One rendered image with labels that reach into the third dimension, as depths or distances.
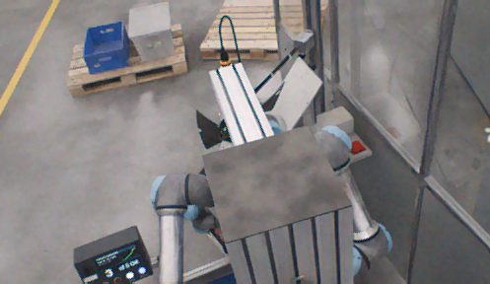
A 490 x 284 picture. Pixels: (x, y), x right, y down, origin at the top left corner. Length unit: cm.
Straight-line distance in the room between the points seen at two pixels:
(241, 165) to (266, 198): 11
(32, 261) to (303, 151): 310
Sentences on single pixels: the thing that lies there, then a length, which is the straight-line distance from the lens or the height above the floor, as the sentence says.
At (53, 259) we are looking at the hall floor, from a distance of 386.
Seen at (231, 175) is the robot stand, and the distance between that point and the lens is 102.
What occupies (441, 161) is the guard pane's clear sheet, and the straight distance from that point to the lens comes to 227.
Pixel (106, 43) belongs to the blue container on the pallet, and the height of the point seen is 16.
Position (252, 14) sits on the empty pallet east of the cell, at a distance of 561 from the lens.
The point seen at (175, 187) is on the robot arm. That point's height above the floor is 149.
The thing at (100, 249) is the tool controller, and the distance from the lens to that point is 205.
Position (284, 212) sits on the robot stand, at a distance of 94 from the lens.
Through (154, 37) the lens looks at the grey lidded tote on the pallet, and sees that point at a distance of 503.
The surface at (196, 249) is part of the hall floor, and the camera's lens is 349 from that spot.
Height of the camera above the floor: 275
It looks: 42 degrees down
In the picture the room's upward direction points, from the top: 11 degrees counter-clockwise
